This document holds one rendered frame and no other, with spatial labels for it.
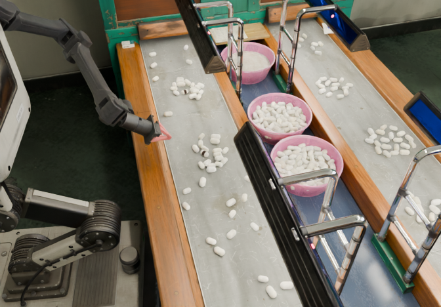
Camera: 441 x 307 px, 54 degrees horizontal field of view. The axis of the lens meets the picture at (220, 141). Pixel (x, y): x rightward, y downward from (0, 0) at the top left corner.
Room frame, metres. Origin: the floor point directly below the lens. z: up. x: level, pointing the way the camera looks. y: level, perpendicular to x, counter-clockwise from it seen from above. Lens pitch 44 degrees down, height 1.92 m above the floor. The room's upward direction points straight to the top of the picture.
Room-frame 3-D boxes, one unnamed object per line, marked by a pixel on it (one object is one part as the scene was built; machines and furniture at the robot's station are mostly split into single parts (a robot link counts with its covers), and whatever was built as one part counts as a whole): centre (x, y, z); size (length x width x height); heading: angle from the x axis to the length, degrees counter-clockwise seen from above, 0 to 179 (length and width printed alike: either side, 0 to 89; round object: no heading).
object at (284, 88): (1.69, -0.37, 0.90); 0.20 x 0.19 x 0.45; 15
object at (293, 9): (2.16, -0.39, 0.83); 0.30 x 0.06 x 0.07; 105
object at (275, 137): (1.38, -0.25, 0.72); 0.27 x 0.27 x 0.10
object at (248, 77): (1.81, -0.13, 0.72); 0.27 x 0.27 x 0.10
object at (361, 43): (1.72, -0.45, 1.08); 0.62 x 0.08 x 0.07; 15
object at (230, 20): (1.59, 0.02, 0.90); 0.20 x 0.19 x 0.45; 15
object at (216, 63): (1.57, 0.09, 1.08); 0.62 x 0.08 x 0.07; 15
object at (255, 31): (2.02, -0.08, 0.77); 0.33 x 0.15 x 0.01; 105
